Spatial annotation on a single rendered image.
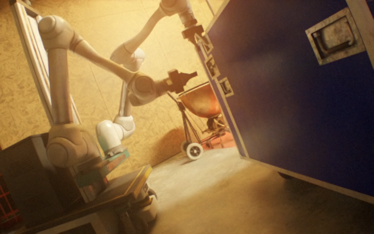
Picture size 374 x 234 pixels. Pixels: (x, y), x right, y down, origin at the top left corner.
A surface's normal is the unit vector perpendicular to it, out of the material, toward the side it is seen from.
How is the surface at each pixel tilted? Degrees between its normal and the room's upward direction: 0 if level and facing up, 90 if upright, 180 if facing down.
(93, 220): 90
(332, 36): 90
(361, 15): 90
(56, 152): 96
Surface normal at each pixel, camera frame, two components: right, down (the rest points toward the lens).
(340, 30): -0.91, 0.40
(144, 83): 0.25, 0.01
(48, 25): 0.04, -0.07
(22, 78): 0.47, -0.16
